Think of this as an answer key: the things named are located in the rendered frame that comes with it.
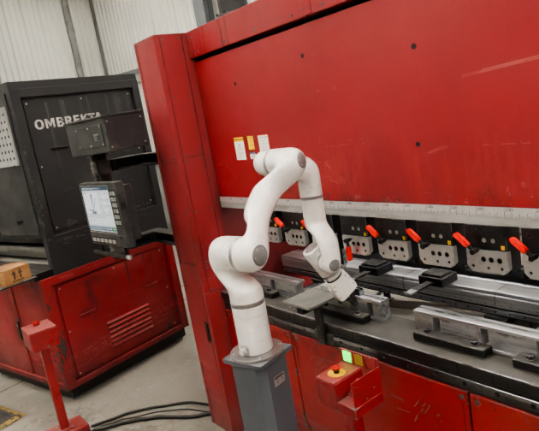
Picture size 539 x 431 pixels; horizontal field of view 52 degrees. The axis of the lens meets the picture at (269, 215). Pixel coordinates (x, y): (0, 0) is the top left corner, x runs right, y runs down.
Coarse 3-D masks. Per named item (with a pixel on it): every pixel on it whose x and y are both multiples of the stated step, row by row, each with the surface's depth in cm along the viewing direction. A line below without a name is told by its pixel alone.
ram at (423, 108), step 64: (384, 0) 189; (448, 0) 170; (512, 0) 155; (256, 64) 254; (320, 64) 221; (384, 64) 196; (448, 64) 176; (512, 64) 160; (256, 128) 266; (320, 128) 230; (384, 128) 203; (448, 128) 182; (512, 128) 164; (384, 192) 211; (448, 192) 188; (512, 192) 170
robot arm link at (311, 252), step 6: (312, 246) 218; (318, 246) 216; (306, 252) 218; (312, 252) 215; (318, 252) 216; (306, 258) 219; (312, 258) 216; (318, 258) 216; (312, 264) 219; (318, 270) 219; (324, 276) 220
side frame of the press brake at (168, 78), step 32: (160, 64) 284; (192, 64) 295; (160, 96) 291; (192, 96) 296; (160, 128) 300; (192, 128) 297; (160, 160) 309; (192, 160) 298; (192, 192) 299; (192, 224) 300; (224, 224) 312; (192, 256) 307; (192, 288) 316; (224, 288) 314; (192, 320) 327; (224, 320) 315; (224, 352) 316; (224, 384) 317; (224, 416) 327
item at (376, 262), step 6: (372, 258) 269; (366, 264) 262; (372, 264) 260; (378, 264) 259; (384, 264) 260; (390, 264) 262; (360, 270) 265; (366, 270) 262; (372, 270) 259; (378, 270) 257; (384, 270) 259; (354, 276) 256; (360, 276) 256
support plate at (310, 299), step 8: (312, 288) 251; (320, 288) 250; (296, 296) 245; (304, 296) 243; (312, 296) 241; (320, 296) 240; (328, 296) 238; (288, 304) 238; (296, 304) 234; (304, 304) 233; (312, 304) 231; (320, 304) 231
